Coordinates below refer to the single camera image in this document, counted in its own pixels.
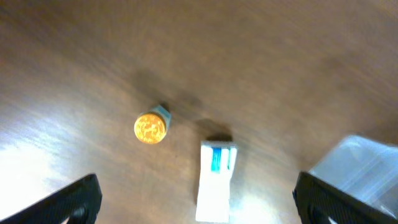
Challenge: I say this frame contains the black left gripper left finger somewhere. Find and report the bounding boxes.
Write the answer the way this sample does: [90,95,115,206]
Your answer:
[1,173,102,224]

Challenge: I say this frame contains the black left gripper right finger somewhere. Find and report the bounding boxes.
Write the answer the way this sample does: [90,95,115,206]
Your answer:
[292,172,397,224]

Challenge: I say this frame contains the small jar with gold lid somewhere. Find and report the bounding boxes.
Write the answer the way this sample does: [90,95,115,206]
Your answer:
[134,105,172,144]

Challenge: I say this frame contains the clear plastic container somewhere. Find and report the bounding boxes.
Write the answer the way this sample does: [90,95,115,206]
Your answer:
[309,135,397,218]

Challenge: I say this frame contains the white toothpaste box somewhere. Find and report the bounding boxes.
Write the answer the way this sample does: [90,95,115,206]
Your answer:
[195,141,238,223]

